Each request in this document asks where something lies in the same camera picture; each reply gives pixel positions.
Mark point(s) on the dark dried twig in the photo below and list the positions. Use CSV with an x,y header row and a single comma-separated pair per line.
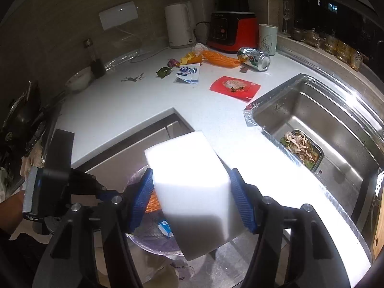
x,y
132,78

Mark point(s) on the purple garlic bulb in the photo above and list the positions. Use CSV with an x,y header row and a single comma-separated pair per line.
x,y
173,63

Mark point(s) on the metal food container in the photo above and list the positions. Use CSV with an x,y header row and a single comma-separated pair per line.
x,y
303,148

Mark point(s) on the small dark teapot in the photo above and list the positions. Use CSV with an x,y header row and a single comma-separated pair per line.
x,y
297,33

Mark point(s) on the green leaf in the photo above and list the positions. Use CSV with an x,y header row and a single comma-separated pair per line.
x,y
163,72

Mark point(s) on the white ceramic bowl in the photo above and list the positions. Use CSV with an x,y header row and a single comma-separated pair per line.
x,y
78,79

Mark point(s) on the orange net packet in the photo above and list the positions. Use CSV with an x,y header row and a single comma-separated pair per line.
x,y
220,59
153,205

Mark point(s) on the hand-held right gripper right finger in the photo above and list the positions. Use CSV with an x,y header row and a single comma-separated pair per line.
x,y
243,205

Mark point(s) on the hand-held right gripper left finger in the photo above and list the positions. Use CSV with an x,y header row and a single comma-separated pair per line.
x,y
140,199

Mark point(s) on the white foam block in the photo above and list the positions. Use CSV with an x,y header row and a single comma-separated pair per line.
x,y
192,186

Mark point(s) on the clear plastic wrap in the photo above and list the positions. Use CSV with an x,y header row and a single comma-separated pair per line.
x,y
123,57

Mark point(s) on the white mug with plant print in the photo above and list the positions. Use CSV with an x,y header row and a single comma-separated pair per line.
x,y
268,39

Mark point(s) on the wooden cutting board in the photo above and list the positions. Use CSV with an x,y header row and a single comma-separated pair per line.
x,y
379,241

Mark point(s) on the small blue white box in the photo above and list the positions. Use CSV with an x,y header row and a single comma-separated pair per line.
x,y
166,228

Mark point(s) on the amber drinking glass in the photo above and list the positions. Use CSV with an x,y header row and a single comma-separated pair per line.
x,y
357,61
330,44
343,51

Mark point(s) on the dark wok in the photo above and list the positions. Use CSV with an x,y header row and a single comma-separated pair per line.
x,y
16,117

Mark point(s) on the red food packet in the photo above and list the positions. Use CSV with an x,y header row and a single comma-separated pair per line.
x,y
235,88

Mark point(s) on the crushed green soda can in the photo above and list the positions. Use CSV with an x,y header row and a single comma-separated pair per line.
x,y
254,59

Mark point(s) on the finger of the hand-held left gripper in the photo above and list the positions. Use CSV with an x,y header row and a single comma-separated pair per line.
x,y
102,192

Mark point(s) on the blue white flat packet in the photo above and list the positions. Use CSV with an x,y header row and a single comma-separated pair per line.
x,y
189,73

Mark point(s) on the white electric kettle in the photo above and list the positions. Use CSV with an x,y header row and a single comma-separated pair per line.
x,y
180,25

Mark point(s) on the clear wine glass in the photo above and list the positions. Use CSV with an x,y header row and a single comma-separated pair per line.
x,y
285,13

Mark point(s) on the glass bottle with dark liquid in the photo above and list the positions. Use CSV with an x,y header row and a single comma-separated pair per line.
x,y
96,64

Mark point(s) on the stainless steel sink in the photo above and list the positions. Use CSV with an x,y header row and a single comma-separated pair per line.
x,y
318,117

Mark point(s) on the clear glass teapot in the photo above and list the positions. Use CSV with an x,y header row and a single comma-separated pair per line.
x,y
312,37

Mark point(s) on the red black blender base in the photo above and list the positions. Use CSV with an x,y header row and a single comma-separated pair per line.
x,y
232,28

